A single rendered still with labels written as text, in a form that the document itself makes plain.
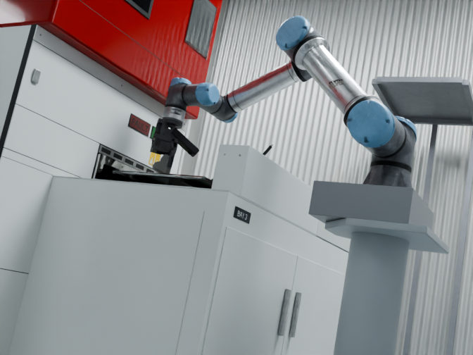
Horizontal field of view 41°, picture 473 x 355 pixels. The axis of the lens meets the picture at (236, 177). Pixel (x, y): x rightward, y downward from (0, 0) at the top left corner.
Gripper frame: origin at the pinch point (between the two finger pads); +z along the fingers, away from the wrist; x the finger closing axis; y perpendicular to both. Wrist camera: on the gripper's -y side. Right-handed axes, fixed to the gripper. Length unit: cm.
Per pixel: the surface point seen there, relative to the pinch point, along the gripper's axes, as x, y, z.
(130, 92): -4.5, 18.1, -27.8
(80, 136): 8.4, 30.6, -5.6
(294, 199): 28.9, -36.6, 2.2
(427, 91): -93, -145, -100
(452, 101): -96, -163, -100
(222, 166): 47.8, -8.4, 1.6
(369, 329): 57, -53, 37
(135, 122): -8.4, 14.0, -18.9
